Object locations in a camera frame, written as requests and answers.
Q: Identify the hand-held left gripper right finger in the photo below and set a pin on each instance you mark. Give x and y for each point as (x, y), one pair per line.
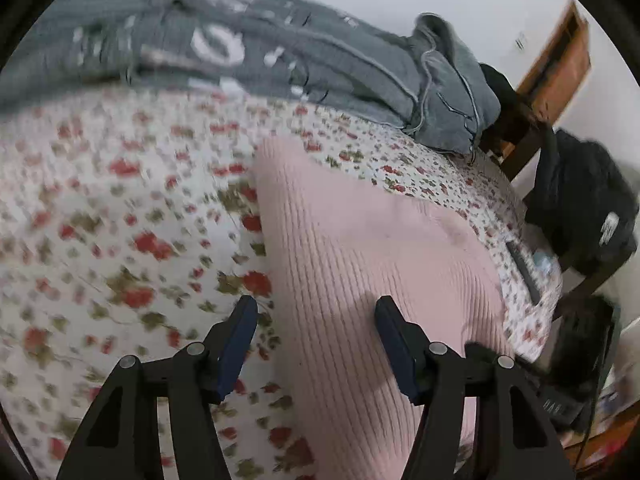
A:
(395, 345)

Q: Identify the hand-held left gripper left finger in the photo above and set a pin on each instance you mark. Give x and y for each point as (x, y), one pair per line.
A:
(235, 340)

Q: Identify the pink knit garment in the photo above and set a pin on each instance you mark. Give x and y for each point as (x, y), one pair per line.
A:
(350, 240)

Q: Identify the dark remote control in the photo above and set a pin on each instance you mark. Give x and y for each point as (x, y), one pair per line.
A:
(522, 270)

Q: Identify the floral bed sheet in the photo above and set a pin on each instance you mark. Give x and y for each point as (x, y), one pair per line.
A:
(125, 220)

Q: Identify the black case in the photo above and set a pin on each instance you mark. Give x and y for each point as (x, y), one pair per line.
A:
(575, 360)

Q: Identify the black jacket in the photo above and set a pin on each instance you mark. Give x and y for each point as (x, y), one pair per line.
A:
(580, 200)

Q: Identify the grey patterned quilt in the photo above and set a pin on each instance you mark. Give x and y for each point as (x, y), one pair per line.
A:
(320, 60)

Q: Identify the wooden door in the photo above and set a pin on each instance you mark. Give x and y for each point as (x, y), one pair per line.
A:
(560, 65)

